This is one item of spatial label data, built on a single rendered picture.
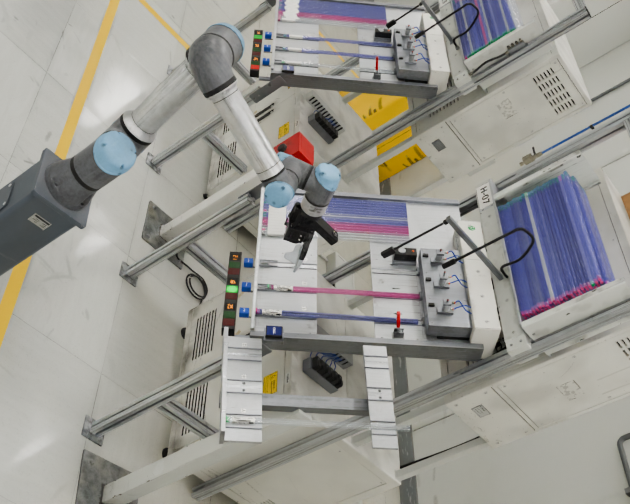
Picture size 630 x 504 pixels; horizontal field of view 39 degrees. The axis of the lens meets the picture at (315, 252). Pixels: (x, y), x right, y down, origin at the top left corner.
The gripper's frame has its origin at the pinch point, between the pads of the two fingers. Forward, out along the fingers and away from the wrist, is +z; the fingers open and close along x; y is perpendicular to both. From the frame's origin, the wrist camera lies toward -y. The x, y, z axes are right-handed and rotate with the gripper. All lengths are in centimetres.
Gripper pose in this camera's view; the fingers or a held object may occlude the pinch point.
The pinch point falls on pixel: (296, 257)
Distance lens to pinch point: 270.3
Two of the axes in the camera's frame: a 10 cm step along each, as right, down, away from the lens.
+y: -9.4, -2.5, -2.3
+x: -0.1, 6.9, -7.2
